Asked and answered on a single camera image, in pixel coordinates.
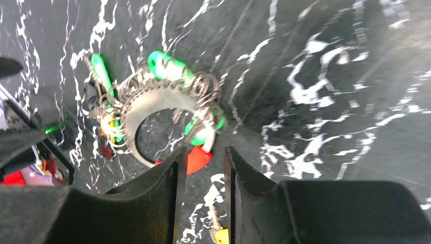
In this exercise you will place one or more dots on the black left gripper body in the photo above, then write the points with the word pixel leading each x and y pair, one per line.
pixel 28 155

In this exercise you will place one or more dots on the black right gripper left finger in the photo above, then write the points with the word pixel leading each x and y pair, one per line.
pixel 145 209

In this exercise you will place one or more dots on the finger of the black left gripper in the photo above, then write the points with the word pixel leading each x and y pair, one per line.
pixel 9 67

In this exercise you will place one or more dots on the yellow tagged key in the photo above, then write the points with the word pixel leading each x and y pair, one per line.
pixel 218 233

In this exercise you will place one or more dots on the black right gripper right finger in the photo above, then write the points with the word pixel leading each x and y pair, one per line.
pixel 316 211

